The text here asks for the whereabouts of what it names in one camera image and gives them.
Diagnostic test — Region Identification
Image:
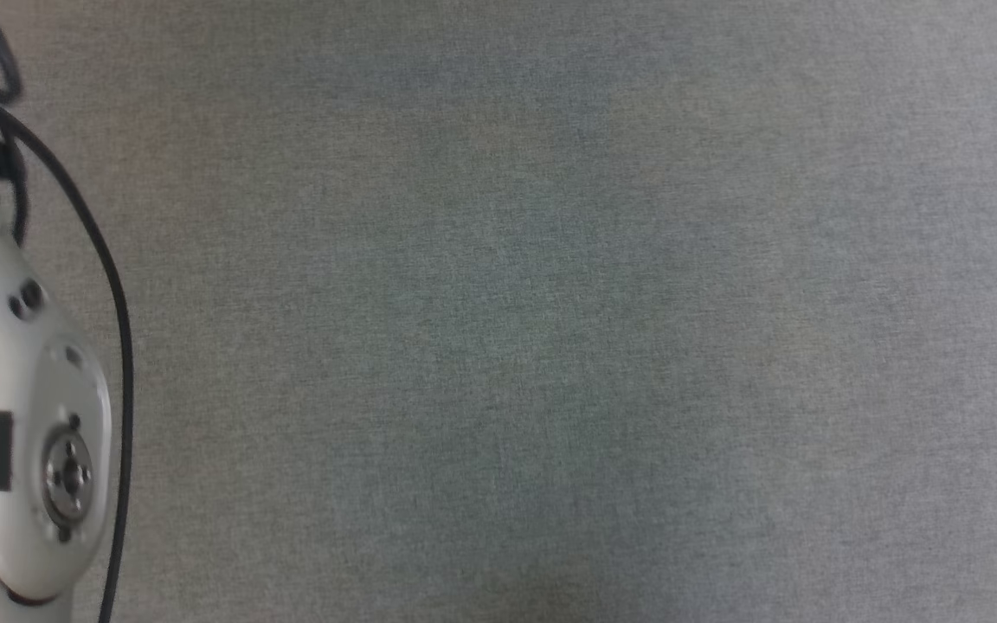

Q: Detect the grey fabric sofa seat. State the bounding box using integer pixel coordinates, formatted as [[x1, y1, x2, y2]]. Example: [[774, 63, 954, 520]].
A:
[[0, 0, 997, 623]]

